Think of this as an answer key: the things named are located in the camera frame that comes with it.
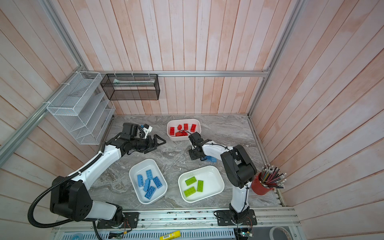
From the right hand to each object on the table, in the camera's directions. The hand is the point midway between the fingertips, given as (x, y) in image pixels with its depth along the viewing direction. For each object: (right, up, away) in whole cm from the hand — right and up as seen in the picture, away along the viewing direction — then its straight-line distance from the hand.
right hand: (194, 153), depth 98 cm
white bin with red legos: (-15, +21, +13) cm, 29 cm away
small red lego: (-11, +18, +13) cm, 25 cm away
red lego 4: (-7, +14, +9) cm, 18 cm away
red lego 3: (-11, +13, +8) cm, 19 cm away
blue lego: (-32, -13, -14) cm, 37 cm away
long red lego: (-6, +18, +13) cm, 23 cm away
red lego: (-16, +15, +8) cm, 24 cm away
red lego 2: (0, +17, +13) cm, 21 cm away
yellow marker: (-10, -33, -29) cm, 45 cm away
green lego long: (-3, -18, -17) cm, 25 cm away
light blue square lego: (+12, -3, -5) cm, 13 cm away
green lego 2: (+3, -16, -14) cm, 21 cm away
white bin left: (-34, -7, -10) cm, 36 cm away
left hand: (-19, +7, -18) cm, 27 cm away
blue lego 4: (-25, -18, -18) cm, 36 cm away
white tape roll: (+35, -33, -29) cm, 56 cm away
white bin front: (+11, -16, -11) cm, 22 cm away
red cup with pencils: (+38, -8, -22) cm, 45 cm away
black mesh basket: (-45, +47, +8) cm, 66 cm away
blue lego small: (-28, -11, -10) cm, 31 cm away
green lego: (-3, -14, -12) cm, 19 cm away
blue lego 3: (-27, -15, -16) cm, 35 cm away
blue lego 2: (-22, -14, -14) cm, 30 cm away
